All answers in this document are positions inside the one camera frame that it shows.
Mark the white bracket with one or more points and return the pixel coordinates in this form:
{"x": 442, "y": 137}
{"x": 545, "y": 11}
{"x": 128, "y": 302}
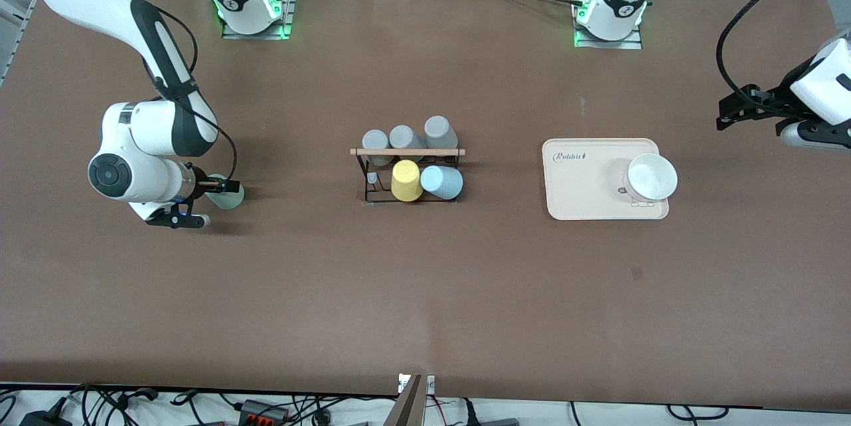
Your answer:
{"x": 431, "y": 385}

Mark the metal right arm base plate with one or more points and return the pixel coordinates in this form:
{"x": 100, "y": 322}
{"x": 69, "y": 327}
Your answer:
{"x": 256, "y": 35}

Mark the grey camera stand leg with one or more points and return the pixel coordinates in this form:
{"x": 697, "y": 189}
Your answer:
{"x": 407, "y": 409}

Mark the black power strip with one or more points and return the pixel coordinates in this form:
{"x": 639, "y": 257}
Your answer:
{"x": 259, "y": 411}

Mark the white bowl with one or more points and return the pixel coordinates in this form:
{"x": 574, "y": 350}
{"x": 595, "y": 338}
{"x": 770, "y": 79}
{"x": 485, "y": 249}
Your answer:
{"x": 651, "y": 177}

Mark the pale green cup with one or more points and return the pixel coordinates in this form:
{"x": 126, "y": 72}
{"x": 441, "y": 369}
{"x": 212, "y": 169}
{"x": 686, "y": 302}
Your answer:
{"x": 229, "y": 199}

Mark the grey cup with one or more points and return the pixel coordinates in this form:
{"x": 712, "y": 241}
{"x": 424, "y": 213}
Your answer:
{"x": 377, "y": 145}
{"x": 405, "y": 137}
{"x": 440, "y": 132}

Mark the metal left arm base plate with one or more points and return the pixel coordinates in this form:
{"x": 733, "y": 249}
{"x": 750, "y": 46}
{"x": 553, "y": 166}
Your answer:
{"x": 608, "y": 44}

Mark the aluminium frame rail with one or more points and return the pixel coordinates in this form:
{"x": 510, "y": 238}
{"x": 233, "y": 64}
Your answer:
{"x": 13, "y": 34}

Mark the black power adapter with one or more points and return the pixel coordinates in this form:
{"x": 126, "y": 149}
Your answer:
{"x": 43, "y": 419}

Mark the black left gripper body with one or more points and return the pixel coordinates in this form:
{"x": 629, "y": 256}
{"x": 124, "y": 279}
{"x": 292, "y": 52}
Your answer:
{"x": 775, "y": 101}

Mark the yellow cup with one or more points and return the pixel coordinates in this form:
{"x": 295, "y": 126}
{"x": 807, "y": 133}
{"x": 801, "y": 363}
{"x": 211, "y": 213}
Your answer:
{"x": 407, "y": 181}

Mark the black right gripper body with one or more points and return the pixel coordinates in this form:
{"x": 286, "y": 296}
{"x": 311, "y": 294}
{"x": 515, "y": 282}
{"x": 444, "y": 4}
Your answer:
{"x": 201, "y": 184}

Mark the light blue cup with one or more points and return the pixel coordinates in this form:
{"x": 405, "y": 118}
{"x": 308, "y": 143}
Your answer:
{"x": 444, "y": 183}

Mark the black plug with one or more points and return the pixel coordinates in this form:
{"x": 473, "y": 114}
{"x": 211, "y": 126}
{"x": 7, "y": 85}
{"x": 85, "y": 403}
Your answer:
{"x": 492, "y": 421}

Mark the beige tray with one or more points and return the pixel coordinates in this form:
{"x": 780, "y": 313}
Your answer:
{"x": 578, "y": 193}

